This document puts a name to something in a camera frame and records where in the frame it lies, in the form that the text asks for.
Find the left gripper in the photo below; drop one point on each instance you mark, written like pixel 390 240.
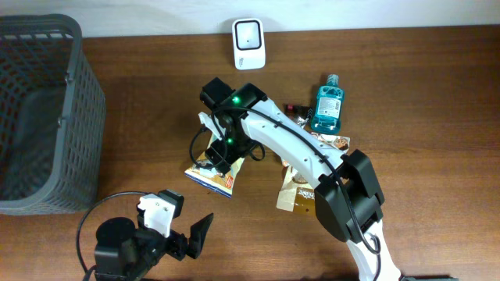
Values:
pixel 178 249

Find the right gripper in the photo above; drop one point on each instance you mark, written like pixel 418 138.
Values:
pixel 223 155

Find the yellow snack bag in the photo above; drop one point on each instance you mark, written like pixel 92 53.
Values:
pixel 214 180

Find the beige cookie pouch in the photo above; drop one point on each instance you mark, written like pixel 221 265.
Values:
pixel 296 195

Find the dark red snack packet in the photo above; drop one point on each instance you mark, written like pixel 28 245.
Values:
pixel 299 114

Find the teal mouthwash bottle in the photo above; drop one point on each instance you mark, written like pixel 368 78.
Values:
pixel 329 100

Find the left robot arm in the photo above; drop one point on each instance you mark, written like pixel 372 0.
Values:
pixel 127 250

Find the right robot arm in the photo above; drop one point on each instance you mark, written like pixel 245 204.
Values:
pixel 348 196

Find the white barcode scanner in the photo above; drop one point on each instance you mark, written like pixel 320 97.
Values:
pixel 249 44

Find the grey plastic mesh basket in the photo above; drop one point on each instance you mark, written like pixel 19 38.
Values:
pixel 53 114

